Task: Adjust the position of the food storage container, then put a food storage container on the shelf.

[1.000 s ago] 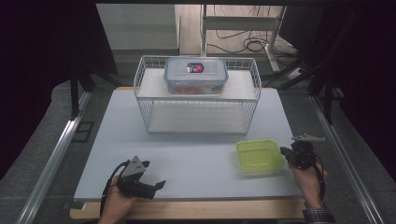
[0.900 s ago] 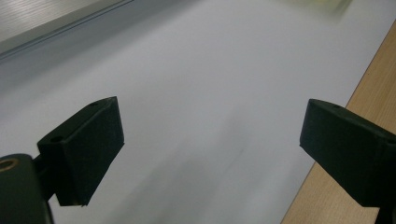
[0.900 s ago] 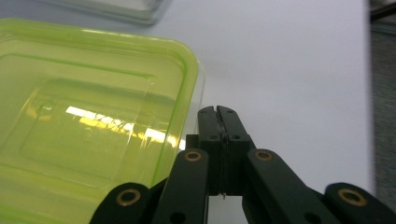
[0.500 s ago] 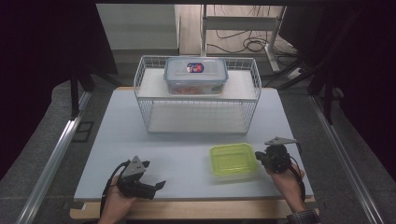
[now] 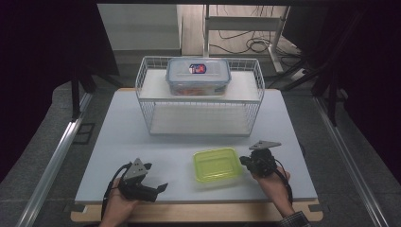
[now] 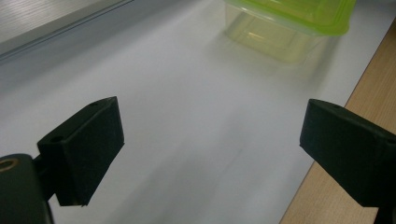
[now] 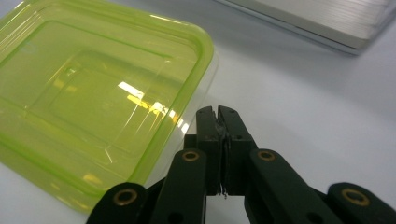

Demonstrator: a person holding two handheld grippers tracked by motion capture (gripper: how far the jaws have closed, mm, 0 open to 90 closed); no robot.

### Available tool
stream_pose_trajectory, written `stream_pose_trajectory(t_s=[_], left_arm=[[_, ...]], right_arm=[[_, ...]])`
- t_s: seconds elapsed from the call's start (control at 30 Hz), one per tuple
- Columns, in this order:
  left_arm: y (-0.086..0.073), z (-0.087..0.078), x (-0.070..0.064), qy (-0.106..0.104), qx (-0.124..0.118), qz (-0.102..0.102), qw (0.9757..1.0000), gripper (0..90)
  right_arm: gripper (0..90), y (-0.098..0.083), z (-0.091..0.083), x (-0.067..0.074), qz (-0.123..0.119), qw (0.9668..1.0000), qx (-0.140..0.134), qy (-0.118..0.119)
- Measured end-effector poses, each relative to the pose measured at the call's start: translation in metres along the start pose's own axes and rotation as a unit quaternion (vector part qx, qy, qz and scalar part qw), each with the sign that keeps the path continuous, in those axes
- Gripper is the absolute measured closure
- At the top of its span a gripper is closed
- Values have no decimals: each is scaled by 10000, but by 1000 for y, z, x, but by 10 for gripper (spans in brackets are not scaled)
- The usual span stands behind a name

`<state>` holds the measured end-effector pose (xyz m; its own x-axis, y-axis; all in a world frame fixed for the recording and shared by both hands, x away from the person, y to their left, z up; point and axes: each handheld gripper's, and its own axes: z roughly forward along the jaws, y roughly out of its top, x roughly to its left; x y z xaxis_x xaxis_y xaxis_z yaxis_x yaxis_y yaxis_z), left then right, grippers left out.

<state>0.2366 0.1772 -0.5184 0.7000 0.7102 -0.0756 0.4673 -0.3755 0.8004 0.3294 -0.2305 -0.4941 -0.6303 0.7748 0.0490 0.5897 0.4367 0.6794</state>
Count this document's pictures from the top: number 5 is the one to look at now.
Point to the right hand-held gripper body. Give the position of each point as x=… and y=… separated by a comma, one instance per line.
x=263, y=160

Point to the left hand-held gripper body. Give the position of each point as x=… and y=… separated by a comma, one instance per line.
x=136, y=183

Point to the yellow-green container lid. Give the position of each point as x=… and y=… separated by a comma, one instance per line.
x=217, y=164

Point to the clear container with blue-rimmed lid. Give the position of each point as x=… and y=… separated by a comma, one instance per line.
x=198, y=75

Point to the person's left hand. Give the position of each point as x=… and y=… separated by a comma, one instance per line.
x=118, y=205

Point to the person's right hand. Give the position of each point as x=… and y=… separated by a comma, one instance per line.
x=273, y=189

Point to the black stand legs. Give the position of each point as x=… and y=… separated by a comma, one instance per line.
x=77, y=94
x=327, y=85

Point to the white cabinet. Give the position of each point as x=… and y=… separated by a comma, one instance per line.
x=138, y=26

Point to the dark curtain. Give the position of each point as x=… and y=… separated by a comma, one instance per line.
x=365, y=63
x=47, y=63

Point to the aluminium rail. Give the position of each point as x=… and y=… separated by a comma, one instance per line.
x=53, y=157
x=346, y=157

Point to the white metal stand frame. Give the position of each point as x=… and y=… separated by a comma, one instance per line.
x=242, y=23

